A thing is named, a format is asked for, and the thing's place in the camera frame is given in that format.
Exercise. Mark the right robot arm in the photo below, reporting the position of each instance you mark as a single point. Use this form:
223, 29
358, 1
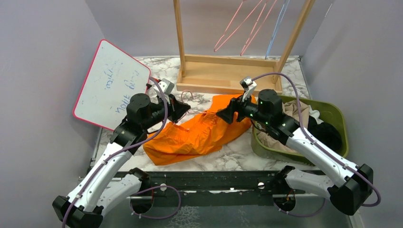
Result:
345, 184

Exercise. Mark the black shorts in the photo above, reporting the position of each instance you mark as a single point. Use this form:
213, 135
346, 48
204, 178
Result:
326, 133

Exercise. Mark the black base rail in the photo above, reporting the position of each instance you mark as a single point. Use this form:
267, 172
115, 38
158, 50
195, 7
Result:
195, 188

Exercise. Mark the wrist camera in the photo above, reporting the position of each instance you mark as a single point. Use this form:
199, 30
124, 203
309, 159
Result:
249, 86
164, 88

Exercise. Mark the pink framed whiteboard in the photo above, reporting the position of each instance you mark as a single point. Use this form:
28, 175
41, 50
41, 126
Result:
112, 79

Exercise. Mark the beige garment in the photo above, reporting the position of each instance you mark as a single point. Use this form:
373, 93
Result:
291, 110

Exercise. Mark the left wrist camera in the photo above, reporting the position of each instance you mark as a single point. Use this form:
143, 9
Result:
164, 88

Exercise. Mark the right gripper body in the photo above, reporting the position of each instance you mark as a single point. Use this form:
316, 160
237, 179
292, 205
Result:
249, 109

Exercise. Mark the white shorts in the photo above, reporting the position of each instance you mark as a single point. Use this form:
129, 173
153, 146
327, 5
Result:
315, 114

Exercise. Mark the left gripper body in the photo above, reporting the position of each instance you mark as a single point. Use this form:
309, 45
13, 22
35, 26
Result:
161, 110

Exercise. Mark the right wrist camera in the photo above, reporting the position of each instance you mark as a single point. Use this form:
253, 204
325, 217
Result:
249, 86

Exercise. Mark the blue wire hanger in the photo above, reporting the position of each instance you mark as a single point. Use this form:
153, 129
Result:
277, 25

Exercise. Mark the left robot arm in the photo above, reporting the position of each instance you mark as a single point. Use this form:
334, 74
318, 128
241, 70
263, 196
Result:
119, 141

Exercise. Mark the orange shorts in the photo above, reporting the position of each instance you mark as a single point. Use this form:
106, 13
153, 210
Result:
203, 134

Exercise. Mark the wooden clothes rack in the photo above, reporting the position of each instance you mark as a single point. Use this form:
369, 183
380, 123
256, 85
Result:
220, 75

